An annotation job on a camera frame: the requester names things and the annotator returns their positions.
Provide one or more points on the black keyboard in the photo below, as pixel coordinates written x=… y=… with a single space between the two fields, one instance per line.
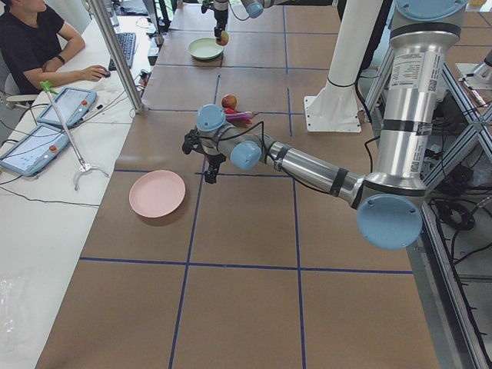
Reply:
x=127 y=42

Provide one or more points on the red yellow pomegranate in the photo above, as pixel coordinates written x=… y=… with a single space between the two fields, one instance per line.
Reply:
x=229 y=101

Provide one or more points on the green plate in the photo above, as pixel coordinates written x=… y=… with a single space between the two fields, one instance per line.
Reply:
x=205 y=49

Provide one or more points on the pink plate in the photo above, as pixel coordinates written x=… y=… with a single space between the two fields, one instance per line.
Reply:
x=157 y=193

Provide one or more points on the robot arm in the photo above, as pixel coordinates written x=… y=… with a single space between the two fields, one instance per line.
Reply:
x=253 y=8
x=387 y=200

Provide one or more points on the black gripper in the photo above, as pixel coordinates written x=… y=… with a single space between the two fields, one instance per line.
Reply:
x=221 y=16
x=216 y=159

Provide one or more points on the seated person black shirt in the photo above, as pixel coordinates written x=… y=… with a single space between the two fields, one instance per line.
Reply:
x=36 y=42

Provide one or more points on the pink green peach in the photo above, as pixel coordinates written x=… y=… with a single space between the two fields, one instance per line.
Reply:
x=222 y=39

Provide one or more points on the far teach pendant tablet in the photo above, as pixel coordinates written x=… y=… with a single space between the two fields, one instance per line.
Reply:
x=73 y=104

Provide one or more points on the aluminium frame post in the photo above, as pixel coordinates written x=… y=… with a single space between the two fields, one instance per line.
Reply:
x=98 y=9

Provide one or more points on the teach pendant tablet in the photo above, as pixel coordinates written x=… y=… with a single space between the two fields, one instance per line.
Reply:
x=73 y=104
x=35 y=151

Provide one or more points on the grabber reaching stick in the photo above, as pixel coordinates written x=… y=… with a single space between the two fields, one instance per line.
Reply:
x=84 y=167

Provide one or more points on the purple eggplant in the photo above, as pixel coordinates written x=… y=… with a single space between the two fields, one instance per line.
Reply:
x=253 y=114

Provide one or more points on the red chili pepper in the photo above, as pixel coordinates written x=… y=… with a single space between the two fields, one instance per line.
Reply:
x=232 y=111

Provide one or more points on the near teach pendant tablet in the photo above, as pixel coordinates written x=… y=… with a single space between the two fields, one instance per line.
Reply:
x=35 y=151

